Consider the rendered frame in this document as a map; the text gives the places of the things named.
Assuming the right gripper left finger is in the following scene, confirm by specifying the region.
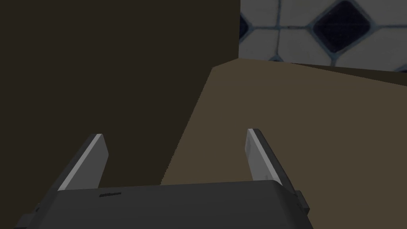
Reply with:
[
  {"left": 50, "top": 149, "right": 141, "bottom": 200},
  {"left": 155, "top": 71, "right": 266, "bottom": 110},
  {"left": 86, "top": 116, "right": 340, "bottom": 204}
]
[{"left": 48, "top": 133, "right": 109, "bottom": 192}]

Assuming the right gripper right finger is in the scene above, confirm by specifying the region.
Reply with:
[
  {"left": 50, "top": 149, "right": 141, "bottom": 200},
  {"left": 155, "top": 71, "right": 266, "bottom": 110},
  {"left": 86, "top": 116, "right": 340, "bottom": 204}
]
[{"left": 244, "top": 128, "right": 296, "bottom": 193}]

